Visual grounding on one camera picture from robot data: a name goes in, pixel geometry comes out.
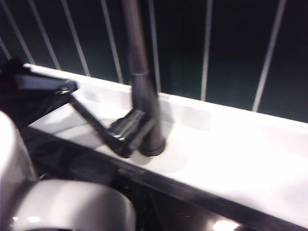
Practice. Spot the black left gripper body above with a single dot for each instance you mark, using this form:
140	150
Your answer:
9	79

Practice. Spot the grey padded finger of the left gripper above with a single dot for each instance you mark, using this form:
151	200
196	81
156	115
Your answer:
36	83

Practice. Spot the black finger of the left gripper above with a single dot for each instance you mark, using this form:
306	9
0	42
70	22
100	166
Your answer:
41	106

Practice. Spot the white Starbucks logo mug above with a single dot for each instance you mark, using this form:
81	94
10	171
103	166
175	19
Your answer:
72	204

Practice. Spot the dark metal faucet spout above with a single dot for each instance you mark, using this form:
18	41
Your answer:
142	96

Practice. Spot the black kitchen sink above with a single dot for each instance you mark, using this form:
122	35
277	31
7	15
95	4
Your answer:
168	204

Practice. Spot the white backsplash ledge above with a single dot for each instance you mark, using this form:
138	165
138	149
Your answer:
216	113

